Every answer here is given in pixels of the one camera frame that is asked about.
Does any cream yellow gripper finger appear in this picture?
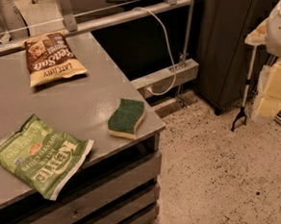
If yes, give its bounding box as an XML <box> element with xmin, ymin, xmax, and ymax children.
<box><xmin>255</xmin><ymin>58</ymin><xmax>281</xmax><ymax>118</ymax></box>

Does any green jalapeno chip bag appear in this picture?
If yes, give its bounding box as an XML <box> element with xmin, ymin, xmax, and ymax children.
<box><xmin>0</xmin><ymin>114</ymin><xmax>93</xmax><ymax>201</ymax></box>

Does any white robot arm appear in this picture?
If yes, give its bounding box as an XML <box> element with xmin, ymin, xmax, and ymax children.
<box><xmin>244</xmin><ymin>0</ymin><xmax>281</xmax><ymax>117</ymax></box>

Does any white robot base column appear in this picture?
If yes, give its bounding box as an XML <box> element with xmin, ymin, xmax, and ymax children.
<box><xmin>0</xmin><ymin>0</ymin><xmax>30</xmax><ymax>40</ymax></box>

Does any brown sea salt chip bag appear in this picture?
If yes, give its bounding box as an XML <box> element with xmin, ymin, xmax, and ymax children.
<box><xmin>24</xmin><ymin>32</ymin><xmax>87</xmax><ymax>87</ymax></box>

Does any reacher grabber tool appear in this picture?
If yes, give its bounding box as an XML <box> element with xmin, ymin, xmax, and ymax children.
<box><xmin>230</xmin><ymin>45</ymin><xmax>258</xmax><ymax>132</ymax></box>

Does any dark grey cabinet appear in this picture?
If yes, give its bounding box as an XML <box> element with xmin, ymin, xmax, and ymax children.
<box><xmin>193</xmin><ymin>0</ymin><xmax>279</xmax><ymax>115</ymax></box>

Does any green yellow sponge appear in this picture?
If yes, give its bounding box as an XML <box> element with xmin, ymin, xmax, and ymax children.
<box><xmin>108</xmin><ymin>98</ymin><xmax>145</xmax><ymax>139</ymax></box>

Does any grey drawer cabinet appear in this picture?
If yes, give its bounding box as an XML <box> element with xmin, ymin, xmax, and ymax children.
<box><xmin>0</xmin><ymin>140</ymin><xmax>162</xmax><ymax>224</ymax></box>

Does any grey metal frame rail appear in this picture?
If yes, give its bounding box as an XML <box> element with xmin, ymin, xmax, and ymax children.
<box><xmin>0</xmin><ymin>0</ymin><xmax>207</xmax><ymax>122</ymax></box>

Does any white cable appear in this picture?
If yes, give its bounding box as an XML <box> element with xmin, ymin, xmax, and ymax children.
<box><xmin>132</xmin><ymin>4</ymin><xmax>180</xmax><ymax>98</ymax></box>

